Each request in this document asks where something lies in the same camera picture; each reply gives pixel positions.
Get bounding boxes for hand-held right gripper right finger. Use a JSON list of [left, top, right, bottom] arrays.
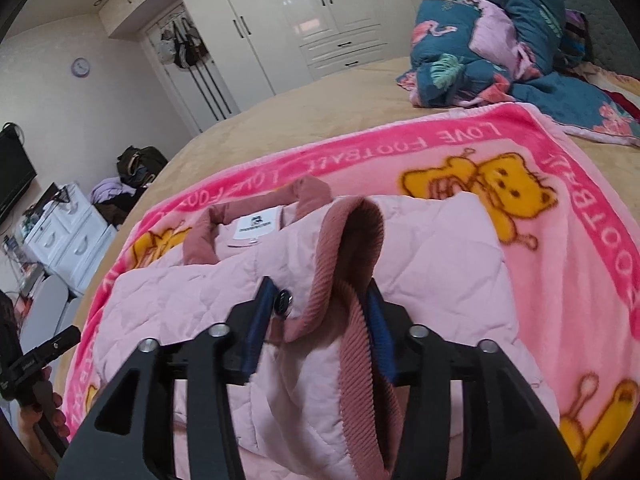
[[365, 280, 583, 480]]

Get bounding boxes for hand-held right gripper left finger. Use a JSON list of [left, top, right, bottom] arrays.
[[55, 276, 281, 480]]

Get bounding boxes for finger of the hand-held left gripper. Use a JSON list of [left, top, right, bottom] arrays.
[[30, 325, 82, 363]]

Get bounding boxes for pink quilted jacket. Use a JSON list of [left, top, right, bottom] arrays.
[[92, 176, 561, 480]]

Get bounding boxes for dark clothes pile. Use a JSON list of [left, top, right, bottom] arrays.
[[95, 200, 136, 231]]

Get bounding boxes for purple clothes pile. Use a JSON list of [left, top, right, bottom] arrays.
[[90, 177, 146, 206]]

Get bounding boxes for person's left hand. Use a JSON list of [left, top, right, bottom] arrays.
[[17, 365, 72, 441]]

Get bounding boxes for white low table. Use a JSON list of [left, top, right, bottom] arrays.
[[17, 265, 76, 346]]

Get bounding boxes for white drawer cabinet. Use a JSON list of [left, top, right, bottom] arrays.
[[22, 182, 118, 296]]

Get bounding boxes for black television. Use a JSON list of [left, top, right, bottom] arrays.
[[0, 122, 38, 223]]

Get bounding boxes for pink printed bear blanket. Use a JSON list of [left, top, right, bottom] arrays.
[[62, 101, 640, 480]]

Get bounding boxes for black bag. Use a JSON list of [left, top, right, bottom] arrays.
[[116, 146, 169, 186]]

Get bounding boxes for bed with beige sheet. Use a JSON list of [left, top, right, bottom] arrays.
[[52, 55, 640, 411]]

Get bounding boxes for white door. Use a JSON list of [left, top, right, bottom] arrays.
[[140, 2, 241, 133]]

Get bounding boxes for hanging bags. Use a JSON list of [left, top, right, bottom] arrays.
[[156, 15, 207, 68]]

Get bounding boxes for white wardrobe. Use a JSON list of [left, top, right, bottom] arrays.
[[175, 0, 451, 98]]

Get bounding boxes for red and yellow cloth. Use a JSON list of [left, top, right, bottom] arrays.
[[570, 65, 640, 121]]

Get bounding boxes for blue floral quilt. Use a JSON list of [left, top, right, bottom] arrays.
[[396, 0, 640, 147]]

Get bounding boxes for purple striped cloth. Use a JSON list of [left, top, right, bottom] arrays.
[[562, 9, 596, 68]]

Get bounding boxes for grey padded headboard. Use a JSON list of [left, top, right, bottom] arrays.
[[500, 0, 640, 76]]

